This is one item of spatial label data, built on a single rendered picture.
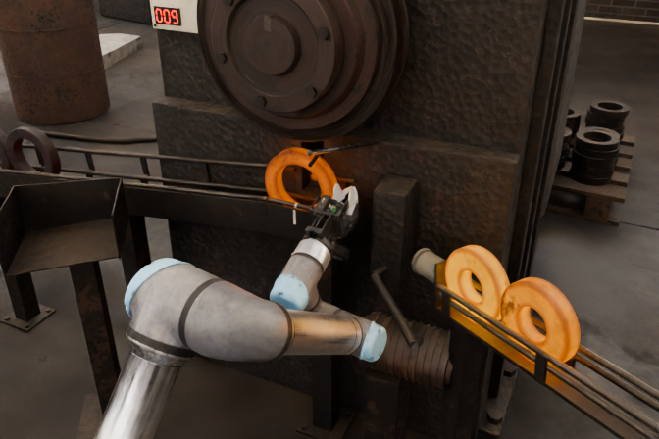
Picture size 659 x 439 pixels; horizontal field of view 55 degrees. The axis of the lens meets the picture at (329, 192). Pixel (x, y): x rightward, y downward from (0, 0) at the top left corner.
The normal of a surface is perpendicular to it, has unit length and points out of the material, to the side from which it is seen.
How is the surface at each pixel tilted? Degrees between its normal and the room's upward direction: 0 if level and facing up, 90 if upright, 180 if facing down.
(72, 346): 0
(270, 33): 90
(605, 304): 0
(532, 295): 90
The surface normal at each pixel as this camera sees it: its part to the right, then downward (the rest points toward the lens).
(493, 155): 0.00, -0.89
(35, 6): 0.28, 0.44
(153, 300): -0.47, -0.27
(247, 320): 0.51, -0.24
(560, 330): -0.86, 0.23
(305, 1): -0.41, 0.42
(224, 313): 0.18, -0.34
